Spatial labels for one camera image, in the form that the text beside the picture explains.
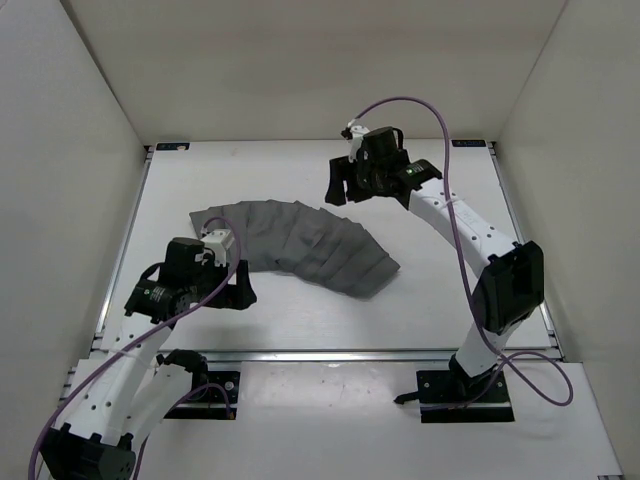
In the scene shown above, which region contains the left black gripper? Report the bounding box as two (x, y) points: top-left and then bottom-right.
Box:
(191, 251), (258, 304)

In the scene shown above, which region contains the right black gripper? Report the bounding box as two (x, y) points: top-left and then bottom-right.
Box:
(326, 154), (385, 208)

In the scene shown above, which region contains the grey pleated skirt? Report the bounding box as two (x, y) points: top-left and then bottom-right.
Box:
(189, 199), (400, 299)

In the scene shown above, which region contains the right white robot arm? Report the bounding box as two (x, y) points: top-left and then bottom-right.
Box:
(325, 125), (544, 401)

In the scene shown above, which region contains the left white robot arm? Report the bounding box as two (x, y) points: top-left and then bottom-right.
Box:
(35, 229), (257, 479)

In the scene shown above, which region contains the right blue corner label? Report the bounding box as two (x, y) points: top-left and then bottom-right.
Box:
(451, 139), (487, 148)

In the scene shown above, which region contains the blue corner label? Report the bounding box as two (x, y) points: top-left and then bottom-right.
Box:
(451, 139), (487, 148)
(155, 142), (190, 151)

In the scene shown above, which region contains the left blue corner label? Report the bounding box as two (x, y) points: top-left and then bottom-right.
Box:
(155, 142), (190, 151)

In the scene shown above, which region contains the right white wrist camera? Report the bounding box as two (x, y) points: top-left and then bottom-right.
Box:
(340, 119), (370, 160)

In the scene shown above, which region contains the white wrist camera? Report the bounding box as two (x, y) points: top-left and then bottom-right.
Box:
(200, 228), (235, 266)
(340, 119), (370, 160)

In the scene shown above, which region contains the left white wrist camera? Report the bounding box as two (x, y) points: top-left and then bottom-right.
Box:
(200, 228), (235, 266)

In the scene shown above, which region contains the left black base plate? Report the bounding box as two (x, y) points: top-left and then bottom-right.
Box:
(165, 370), (241, 421)

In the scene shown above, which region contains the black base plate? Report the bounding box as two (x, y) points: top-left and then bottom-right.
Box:
(394, 370), (515, 424)
(165, 370), (241, 421)

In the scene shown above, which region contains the aluminium front rail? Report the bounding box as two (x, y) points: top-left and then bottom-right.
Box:
(92, 347), (566, 366)

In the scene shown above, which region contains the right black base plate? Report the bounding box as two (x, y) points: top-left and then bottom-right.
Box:
(394, 370), (515, 424)

